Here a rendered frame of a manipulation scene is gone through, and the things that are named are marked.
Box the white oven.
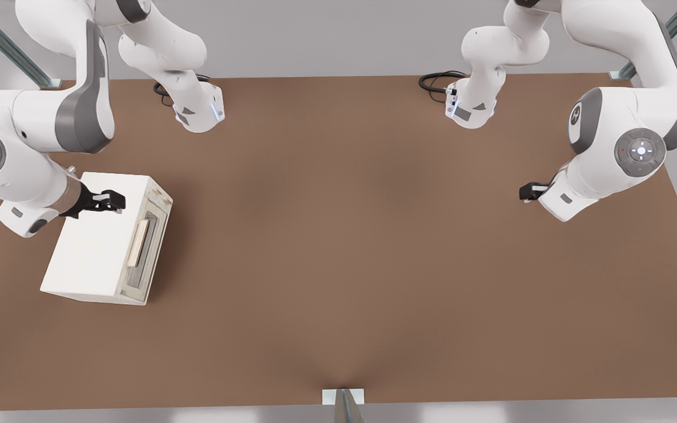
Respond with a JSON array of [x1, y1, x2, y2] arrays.
[[40, 172, 173, 306]]

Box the oven door with pale handle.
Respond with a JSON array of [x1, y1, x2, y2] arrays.
[[116, 203, 173, 306]]

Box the black cable loop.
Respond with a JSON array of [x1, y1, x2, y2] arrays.
[[153, 74, 212, 108], [418, 70, 470, 95]]

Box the silver frame post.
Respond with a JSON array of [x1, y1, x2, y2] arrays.
[[322, 388, 366, 423], [609, 0, 677, 81], [0, 0, 62, 90]]

